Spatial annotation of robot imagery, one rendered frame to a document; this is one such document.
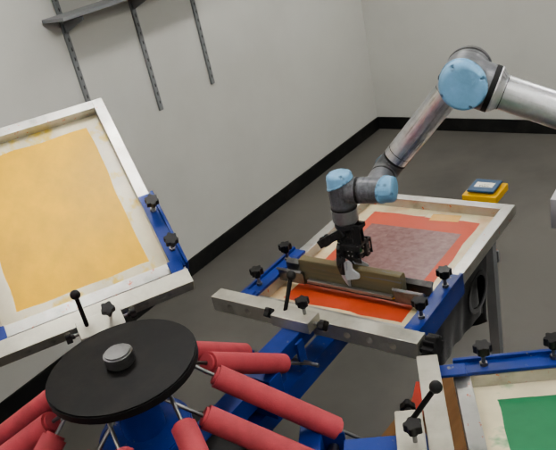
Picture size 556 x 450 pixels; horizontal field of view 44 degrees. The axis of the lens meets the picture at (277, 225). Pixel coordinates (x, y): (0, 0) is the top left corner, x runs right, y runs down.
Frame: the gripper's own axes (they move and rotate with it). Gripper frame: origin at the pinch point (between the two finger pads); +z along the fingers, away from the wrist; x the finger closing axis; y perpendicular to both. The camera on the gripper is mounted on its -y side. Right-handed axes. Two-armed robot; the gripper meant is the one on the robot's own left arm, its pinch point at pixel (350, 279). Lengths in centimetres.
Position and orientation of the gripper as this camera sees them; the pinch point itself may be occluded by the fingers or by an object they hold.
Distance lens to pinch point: 212.0
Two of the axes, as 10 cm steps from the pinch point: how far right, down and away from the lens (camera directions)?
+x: 5.7, -4.6, 6.8
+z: 2.0, 8.8, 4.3
